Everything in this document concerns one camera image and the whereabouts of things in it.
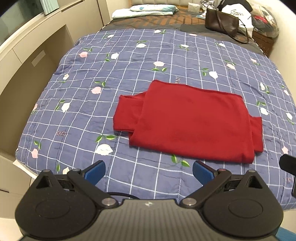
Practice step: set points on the brown leather handbag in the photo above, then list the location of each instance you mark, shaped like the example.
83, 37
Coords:
227, 24

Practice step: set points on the white flat pillow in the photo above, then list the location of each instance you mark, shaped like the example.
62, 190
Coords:
127, 13

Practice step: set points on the brown wooden nightstand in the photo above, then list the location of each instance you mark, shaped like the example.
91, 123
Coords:
265, 43

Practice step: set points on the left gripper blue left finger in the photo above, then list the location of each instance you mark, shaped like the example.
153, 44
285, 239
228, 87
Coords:
85, 182

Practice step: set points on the crumpled patterned bag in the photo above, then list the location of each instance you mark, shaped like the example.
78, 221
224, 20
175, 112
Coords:
208, 4

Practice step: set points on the blue floor mat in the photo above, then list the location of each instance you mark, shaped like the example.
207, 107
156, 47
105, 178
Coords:
285, 235

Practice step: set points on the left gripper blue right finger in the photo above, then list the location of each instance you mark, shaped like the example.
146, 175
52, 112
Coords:
213, 182

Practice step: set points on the blue floral checked quilt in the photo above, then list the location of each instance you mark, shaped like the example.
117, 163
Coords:
71, 125

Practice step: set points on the brown patterned bed sheet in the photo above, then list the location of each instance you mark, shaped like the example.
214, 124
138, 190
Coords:
182, 21

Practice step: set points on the black backpack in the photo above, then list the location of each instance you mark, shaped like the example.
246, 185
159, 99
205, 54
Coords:
244, 3

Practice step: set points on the beige built-in cabinet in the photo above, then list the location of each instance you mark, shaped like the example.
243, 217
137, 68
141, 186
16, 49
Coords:
29, 57

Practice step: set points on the light blue folded blanket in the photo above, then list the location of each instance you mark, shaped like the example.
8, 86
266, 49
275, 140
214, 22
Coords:
155, 7

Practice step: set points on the tissue box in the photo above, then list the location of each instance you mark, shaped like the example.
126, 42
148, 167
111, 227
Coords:
194, 8

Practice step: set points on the clear plastic bag of clothes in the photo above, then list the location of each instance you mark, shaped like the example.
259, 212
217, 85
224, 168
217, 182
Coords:
264, 22

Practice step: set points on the grey padded headboard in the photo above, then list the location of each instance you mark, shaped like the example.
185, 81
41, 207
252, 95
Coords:
173, 2

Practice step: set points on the red long sleeve sweater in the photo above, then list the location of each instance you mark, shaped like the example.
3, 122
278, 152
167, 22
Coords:
191, 122

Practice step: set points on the teal window curtain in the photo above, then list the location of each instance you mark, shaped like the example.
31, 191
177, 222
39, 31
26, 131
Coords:
49, 6

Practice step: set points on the white printed tote bag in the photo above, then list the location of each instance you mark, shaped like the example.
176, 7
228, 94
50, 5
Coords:
239, 11

